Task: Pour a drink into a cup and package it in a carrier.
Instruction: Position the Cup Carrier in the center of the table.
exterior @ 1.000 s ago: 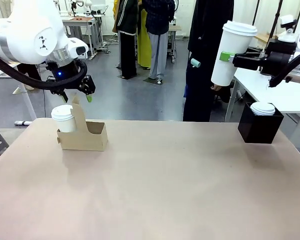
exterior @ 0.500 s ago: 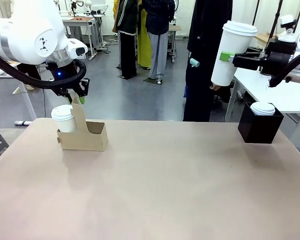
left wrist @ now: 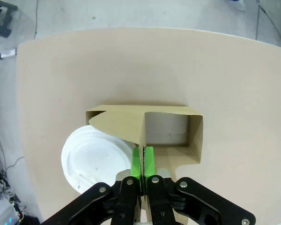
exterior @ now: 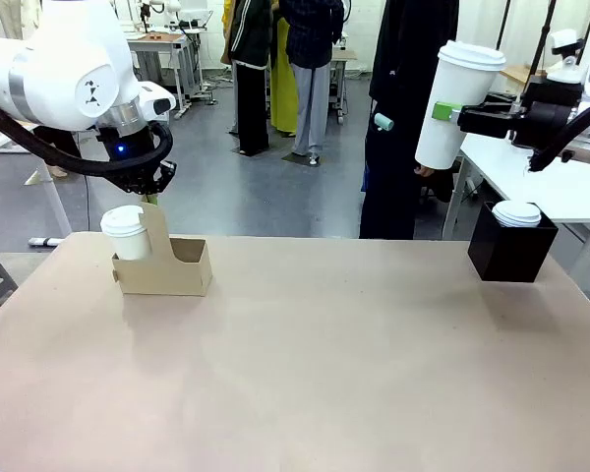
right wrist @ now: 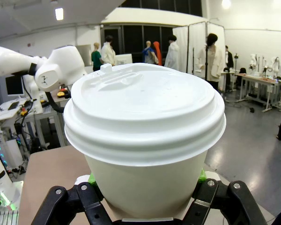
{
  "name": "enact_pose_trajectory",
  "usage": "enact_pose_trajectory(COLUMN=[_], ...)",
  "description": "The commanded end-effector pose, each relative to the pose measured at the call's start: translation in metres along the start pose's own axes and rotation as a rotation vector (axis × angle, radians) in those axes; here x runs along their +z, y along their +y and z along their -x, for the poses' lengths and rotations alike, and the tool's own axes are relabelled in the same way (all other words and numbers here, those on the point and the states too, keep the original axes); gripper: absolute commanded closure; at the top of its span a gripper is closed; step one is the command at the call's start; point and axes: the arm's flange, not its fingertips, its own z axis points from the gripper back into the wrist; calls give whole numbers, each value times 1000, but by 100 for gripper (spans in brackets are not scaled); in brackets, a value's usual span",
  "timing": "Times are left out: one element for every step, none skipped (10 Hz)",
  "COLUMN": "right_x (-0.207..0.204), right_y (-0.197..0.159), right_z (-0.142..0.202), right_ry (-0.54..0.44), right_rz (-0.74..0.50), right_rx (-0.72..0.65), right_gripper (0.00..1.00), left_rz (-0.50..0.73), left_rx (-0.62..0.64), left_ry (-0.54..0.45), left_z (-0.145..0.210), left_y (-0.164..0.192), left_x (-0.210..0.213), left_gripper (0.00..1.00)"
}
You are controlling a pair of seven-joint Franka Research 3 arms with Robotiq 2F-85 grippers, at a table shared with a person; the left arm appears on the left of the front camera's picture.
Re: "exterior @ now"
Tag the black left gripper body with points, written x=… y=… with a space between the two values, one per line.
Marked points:
x=128 y=150

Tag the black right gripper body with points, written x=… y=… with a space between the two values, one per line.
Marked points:
x=546 y=115

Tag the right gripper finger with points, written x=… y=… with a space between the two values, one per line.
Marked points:
x=502 y=100
x=487 y=123

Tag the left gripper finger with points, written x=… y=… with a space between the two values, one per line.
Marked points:
x=130 y=184
x=163 y=177

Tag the tall white lidded paper cup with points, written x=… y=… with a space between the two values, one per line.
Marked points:
x=452 y=93

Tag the small white lidded paper cup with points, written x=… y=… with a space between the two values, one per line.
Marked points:
x=125 y=236

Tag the brown cardboard cup carrier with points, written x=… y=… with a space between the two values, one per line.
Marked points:
x=172 y=275

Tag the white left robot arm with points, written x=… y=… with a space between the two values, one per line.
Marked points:
x=54 y=69

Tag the person's left hand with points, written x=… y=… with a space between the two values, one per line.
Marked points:
x=425 y=171

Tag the wooden background table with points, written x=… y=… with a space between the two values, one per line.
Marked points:
x=521 y=73

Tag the large white side table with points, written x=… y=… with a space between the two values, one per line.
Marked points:
x=546 y=182

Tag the black tripod pole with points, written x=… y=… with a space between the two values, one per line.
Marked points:
x=504 y=22
x=543 y=34

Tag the person in black hoodie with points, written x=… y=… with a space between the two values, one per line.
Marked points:
x=398 y=147

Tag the teal roll in pocket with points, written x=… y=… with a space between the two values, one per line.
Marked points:
x=384 y=121

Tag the white marker tube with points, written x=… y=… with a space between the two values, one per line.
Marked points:
x=44 y=241

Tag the grey background workbench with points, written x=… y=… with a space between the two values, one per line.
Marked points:
x=162 y=49

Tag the black square box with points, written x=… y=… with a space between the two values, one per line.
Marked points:
x=511 y=251

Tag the person in dark green jacket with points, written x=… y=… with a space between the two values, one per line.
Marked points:
x=251 y=74

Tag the person in yellow garment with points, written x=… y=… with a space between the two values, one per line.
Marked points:
x=285 y=88

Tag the person in grey trousers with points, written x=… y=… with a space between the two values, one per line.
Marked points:
x=312 y=78

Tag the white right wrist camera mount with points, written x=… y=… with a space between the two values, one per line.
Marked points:
x=565 y=54

